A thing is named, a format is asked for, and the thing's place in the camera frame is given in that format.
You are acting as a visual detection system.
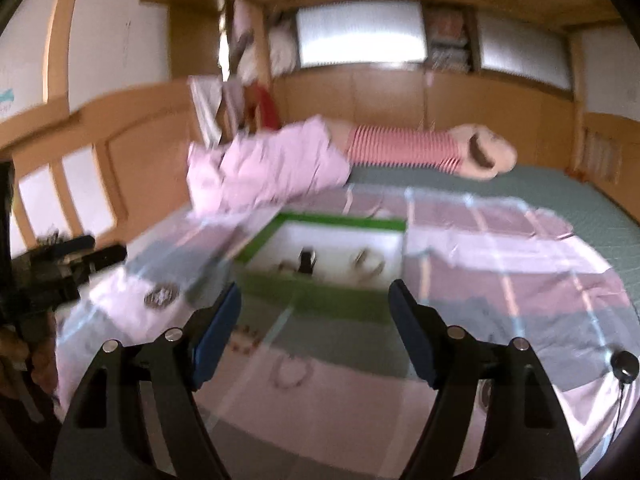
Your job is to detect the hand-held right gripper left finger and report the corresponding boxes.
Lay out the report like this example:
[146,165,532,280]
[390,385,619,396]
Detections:
[50,281,243,480]

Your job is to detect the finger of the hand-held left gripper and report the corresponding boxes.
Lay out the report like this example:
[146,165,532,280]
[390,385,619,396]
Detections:
[75,243,127,273]
[30,235,96,263]

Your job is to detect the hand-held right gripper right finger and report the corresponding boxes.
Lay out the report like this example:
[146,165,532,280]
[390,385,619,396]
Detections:
[388,279,583,480]

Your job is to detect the green cardboard box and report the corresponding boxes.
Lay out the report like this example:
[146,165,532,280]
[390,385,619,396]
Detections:
[234,212,407,321]

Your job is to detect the person's left hand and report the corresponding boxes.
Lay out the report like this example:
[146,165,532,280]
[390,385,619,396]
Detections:
[0,325,58,401]

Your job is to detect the plaid blanket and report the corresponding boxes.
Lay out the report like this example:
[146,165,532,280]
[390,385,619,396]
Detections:
[52,185,640,480]

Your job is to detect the wooden headboard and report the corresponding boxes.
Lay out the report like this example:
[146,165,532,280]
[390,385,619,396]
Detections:
[0,77,276,261]

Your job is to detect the pink quilt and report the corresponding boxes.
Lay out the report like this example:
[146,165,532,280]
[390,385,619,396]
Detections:
[186,115,351,216]

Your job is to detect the grey white cloth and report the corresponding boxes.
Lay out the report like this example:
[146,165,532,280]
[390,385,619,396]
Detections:
[187,75,223,146]

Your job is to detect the striped plush toy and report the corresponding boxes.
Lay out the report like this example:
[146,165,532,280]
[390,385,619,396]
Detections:
[327,122,518,181]

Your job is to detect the pink cloth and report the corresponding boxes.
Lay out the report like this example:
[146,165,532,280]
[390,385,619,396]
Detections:
[220,80,248,131]

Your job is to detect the green bed mat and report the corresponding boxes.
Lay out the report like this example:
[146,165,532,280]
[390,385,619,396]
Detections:
[345,162,640,311]

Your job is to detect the black round device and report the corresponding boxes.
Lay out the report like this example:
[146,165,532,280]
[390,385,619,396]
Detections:
[611,351,640,383]

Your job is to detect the red cloth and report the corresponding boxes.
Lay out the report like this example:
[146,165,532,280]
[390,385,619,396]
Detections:
[252,85,278,128]

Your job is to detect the white plastic bag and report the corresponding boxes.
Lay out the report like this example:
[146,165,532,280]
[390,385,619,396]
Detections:
[267,25,298,76]
[237,55,268,83]

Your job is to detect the tall wooden wardrobe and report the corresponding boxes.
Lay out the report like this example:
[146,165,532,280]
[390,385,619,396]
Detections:
[140,0,231,81]

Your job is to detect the wooden footboard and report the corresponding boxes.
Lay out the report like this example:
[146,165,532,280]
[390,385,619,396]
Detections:
[570,112,640,211]

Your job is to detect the hanging pink clothes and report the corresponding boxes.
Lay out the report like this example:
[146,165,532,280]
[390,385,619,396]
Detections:
[227,0,256,61]

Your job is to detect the narrow frosted window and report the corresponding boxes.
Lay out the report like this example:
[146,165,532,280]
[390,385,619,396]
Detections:
[477,14,573,92]

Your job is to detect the stack of packets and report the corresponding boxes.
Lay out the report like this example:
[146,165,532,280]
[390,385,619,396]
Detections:
[425,7,473,73]

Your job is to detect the wide frosted window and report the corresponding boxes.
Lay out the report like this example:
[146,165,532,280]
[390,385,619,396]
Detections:
[295,2,426,68]

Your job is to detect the small mixed bead bracelet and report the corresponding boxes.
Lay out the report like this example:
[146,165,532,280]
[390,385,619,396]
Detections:
[231,325,262,355]

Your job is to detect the pink bead bracelet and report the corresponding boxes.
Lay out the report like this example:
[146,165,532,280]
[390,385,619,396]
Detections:
[272,360,316,390]

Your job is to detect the thin black cable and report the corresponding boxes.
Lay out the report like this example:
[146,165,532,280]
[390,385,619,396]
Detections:
[597,382,628,461]

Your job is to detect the wooden wall cabinets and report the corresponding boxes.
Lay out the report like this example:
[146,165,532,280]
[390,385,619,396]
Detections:
[272,67,581,171]

